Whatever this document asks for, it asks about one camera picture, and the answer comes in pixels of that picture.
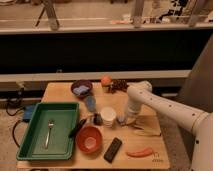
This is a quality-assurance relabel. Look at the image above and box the silver fork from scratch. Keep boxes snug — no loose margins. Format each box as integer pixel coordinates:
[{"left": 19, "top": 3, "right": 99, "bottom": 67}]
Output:
[{"left": 45, "top": 120, "right": 54, "bottom": 149}]

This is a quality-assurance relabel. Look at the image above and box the black remote control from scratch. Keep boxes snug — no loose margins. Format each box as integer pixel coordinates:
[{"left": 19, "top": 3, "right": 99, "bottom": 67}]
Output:
[{"left": 104, "top": 137, "right": 122, "bottom": 163}]

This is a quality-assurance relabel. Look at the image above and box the orange bowl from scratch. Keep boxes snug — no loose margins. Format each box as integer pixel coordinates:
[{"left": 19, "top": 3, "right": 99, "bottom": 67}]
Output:
[{"left": 75, "top": 126, "right": 102, "bottom": 154}]

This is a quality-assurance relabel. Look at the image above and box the purple bowl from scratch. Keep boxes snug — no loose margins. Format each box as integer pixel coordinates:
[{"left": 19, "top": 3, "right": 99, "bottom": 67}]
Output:
[{"left": 71, "top": 80, "right": 93, "bottom": 98}]

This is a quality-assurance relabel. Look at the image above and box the small dark can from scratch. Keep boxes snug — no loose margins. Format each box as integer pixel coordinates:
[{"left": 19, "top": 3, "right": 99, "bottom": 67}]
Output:
[{"left": 93, "top": 113, "right": 102, "bottom": 125}]

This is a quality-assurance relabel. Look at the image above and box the blue plastic cup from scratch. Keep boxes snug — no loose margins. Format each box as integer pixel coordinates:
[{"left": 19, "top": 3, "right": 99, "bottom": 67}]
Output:
[{"left": 84, "top": 96, "right": 96, "bottom": 112}]

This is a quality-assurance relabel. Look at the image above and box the white paper cup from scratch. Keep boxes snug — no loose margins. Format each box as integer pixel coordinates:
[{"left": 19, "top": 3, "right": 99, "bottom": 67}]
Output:
[{"left": 100, "top": 107, "right": 116, "bottom": 127}]

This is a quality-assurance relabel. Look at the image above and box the green plastic tray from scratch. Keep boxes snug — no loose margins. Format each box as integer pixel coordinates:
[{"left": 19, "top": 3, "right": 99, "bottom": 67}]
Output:
[{"left": 16, "top": 102, "right": 79, "bottom": 161}]

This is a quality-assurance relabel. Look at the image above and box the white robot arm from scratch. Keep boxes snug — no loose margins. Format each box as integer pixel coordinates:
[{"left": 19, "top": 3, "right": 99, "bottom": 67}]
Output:
[{"left": 125, "top": 81, "right": 213, "bottom": 171}]

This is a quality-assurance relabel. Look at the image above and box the orange fruit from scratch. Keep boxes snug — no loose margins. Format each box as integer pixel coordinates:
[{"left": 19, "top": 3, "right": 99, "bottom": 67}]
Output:
[{"left": 101, "top": 76, "right": 112, "bottom": 86}]

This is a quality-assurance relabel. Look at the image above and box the dark grapes bunch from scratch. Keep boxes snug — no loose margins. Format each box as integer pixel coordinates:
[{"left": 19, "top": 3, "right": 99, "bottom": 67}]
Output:
[{"left": 109, "top": 79, "right": 128, "bottom": 93}]

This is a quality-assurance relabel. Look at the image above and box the blue power box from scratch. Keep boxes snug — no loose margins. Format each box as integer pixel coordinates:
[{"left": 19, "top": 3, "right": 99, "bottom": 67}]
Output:
[{"left": 22, "top": 105, "right": 35, "bottom": 123}]

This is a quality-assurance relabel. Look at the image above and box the black cable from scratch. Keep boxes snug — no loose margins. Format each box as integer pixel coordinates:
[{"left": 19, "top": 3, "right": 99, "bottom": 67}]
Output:
[{"left": 5, "top": 87, "right": 26, "bottom": 148}]

